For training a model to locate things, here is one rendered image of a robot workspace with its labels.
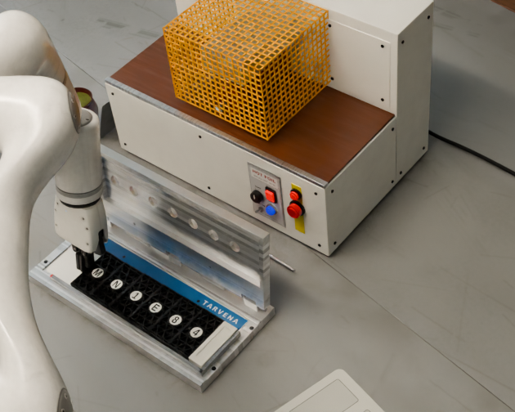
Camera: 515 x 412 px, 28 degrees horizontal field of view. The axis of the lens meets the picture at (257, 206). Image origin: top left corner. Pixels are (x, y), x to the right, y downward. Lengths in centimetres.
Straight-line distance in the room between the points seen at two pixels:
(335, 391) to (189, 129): 58
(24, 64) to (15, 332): 39
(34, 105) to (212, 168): 75
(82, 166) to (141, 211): 21
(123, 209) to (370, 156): 48
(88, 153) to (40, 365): 61
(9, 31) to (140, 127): 72
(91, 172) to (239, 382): 44
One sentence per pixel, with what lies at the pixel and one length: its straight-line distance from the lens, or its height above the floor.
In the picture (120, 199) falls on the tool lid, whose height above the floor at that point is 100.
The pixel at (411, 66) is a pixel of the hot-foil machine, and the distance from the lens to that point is 192.
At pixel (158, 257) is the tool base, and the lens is 197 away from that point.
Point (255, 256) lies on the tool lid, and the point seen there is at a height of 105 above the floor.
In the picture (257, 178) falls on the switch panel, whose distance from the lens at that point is 192.
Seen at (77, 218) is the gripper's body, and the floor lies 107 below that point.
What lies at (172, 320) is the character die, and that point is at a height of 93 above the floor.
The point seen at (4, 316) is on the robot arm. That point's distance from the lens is 127.
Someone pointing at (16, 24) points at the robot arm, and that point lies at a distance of 146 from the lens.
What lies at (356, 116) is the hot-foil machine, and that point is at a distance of 194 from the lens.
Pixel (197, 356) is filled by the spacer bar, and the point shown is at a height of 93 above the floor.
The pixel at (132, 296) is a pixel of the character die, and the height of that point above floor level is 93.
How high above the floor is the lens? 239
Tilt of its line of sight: 46 degrees down
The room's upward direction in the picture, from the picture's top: 7 degrees counter-clockwise
